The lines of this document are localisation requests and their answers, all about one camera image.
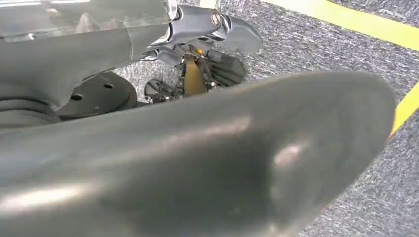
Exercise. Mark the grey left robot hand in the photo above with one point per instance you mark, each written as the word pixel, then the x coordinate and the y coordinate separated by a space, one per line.
pixel 196 157

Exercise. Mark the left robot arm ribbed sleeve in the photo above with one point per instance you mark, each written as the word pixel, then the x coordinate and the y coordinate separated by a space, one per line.
pixel 23 113

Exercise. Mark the yellow floor tape square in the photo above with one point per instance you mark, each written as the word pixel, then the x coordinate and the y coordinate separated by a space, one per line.
pixel 360 24

